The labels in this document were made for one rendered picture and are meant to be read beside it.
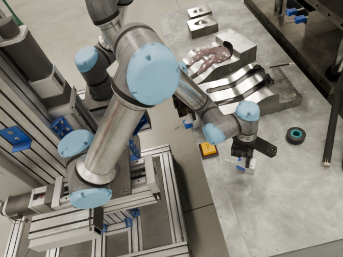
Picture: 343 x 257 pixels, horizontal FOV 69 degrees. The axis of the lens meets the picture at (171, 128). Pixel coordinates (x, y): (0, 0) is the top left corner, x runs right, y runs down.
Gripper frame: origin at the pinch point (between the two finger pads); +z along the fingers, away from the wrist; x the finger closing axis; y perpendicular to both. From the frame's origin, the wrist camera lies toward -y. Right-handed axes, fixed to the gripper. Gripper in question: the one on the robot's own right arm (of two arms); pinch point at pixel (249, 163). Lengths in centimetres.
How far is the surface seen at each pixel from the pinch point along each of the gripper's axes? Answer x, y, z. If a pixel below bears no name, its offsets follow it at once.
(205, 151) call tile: -1.8, 20.9, 2.1
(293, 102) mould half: -41.7, -12.4, 1.9
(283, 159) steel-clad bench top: -9.4, -12.9, 5.7
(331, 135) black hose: -23.2, -29.3, -0.4
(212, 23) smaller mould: -106, 50, -2
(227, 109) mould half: -25.5, 16.6, -2.9
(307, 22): -106, -11, -4
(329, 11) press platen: -93, -20, -18
